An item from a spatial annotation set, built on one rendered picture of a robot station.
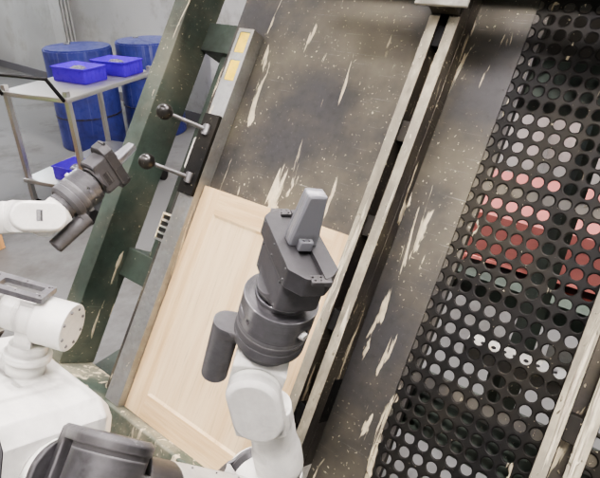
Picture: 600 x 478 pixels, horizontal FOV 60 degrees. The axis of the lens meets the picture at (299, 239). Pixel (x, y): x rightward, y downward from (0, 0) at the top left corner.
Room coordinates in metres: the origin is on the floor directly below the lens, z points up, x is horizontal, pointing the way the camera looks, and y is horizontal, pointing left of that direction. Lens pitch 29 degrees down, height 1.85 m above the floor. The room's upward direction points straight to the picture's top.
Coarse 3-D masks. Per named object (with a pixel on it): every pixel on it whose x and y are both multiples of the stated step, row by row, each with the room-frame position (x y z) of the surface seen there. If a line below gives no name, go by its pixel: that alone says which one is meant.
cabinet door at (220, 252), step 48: (192, 240) 1.08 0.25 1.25; (240, 240) 1.02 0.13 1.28; (336, 240) 0.91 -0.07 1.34; (192, 288) 1.01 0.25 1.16; (240, 288) 0.95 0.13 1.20; (192, 336) 0.93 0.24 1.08; (144, 384) 0.91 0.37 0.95; (192, 384) 0.86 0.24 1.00; (288, 384) 0.77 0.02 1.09; (192, 432) 0.79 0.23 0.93
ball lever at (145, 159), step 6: (144, 156) 1.11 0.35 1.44; (150, 156) 1.12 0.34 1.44; (138, 162) 1.11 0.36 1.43; (144, 162) 1.11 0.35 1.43; (150, 162) 1.11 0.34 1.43; (144, 168) 1.11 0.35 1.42; (150, 168) 1.11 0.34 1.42; (162, 168) 1.13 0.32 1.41; (168, 168) 1.14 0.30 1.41; (174, 174) 1.14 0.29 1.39; (180, 174) 1.14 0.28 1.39; (186, 174) 1.15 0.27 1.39; (192, 174) 1.15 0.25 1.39; (186, 180) 1.14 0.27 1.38
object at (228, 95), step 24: (240, 72) 1.27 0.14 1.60; (216, 96) 1.26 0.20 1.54; (240, 96) 1.27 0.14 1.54; (216, 144) 1.19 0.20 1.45; (192, 216) 1.12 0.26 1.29; (168, 240) 1.09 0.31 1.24; (168, 264) 1.05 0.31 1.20; (144, 288) 1.05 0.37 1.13; (144, 312) 1.01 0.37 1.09; (144, 336) 0.97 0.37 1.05; (120, 360) 0.96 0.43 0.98; (120, 384) 0.92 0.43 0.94
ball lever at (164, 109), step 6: (156, 108) 1.17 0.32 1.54; (162, 108) 1.16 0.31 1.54; (168, 108) 1.17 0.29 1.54; (156, 114) 1.17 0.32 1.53; (162, 114) 1.16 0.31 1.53; (168, 114) 1.16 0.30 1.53; (174, 114) 1.18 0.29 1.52; (186, 120) 1.19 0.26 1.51; (198, 126) 1.20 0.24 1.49; (204, 126) 1.20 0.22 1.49; (210, 126) 1.20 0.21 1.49; (204, 132) 1.19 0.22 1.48
